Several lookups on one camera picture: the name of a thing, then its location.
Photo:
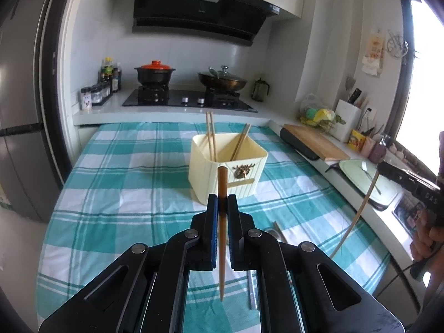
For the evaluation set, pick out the labelled spice jar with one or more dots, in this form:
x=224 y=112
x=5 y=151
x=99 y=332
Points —
x=86 y=100

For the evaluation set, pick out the wok with glass lid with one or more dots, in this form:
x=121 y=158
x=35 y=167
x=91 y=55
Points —
x=222 y=83

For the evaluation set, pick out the pink cup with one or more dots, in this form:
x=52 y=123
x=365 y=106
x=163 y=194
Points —
x=368 y=147

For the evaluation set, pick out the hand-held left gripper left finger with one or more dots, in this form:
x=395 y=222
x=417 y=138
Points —
x=213 y=229

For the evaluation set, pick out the steel spoon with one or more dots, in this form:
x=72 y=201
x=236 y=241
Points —
x=278 y=229
x=251 y=291

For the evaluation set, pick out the person's right hand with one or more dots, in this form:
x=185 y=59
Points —
x=423 y=241

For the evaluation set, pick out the green cutting board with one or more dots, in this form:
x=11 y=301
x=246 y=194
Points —
x=357 y=177

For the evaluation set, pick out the dark sauce bottle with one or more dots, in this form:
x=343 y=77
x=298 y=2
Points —
x=117 y=79

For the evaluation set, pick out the black range hood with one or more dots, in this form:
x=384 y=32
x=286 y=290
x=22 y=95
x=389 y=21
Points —
x=194 y=17

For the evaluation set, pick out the wall calendar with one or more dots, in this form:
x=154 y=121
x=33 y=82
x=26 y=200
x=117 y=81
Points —
x=373 y=53

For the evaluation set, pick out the bunch of wooden chopsticks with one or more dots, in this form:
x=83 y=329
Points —
x=240 y=142

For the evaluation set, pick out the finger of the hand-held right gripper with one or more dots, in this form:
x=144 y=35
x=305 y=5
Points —
x=399 y=178

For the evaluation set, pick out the teal plaid tablecloth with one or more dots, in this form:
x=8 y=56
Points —
x=121 y=187

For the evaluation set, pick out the grey refrigerator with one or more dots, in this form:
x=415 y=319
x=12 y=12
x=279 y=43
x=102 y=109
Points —
x=20 y=111

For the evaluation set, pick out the spice jar rack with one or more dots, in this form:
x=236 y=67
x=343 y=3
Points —
x=101 y=95

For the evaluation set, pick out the long pale single chopstick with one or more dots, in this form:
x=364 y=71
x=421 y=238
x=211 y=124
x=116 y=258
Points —
x=360 y=208

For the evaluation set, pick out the white knife block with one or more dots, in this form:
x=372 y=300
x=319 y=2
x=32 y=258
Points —
x=347 y=121

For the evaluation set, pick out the french press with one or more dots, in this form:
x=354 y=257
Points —
x=259 y=92

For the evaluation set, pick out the window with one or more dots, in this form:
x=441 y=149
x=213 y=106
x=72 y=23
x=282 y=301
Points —
x=423 y=76

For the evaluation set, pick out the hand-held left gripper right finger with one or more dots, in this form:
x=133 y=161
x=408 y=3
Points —
x=232 y=229

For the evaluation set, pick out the black glass gas stove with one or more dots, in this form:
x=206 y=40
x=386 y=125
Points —
x=194 y=95

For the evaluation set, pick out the yellow-capped oil bottle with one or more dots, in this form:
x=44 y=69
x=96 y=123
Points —
x=106 y=74

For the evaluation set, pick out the dark-tipped single chopstick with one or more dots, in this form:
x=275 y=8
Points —
x=222 y=187

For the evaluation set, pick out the cream ribbed utensil holder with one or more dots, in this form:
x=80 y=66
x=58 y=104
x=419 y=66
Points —
x=211 y=180

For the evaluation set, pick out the steel fork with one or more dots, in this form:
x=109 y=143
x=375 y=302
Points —
x=366 y=167

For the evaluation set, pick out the plastic bag of sponges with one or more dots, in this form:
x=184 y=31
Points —
x=321 y=114

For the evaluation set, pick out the purple bottle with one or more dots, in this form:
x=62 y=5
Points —
x=377 y=152

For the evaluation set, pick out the black clay pot red lid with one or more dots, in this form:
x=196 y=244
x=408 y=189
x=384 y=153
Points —
x=154 y=76

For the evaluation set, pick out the wooden cutting board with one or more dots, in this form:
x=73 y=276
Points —
x=312 y=140

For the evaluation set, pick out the grey spatula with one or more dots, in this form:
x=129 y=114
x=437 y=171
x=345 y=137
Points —
x=350 y=84

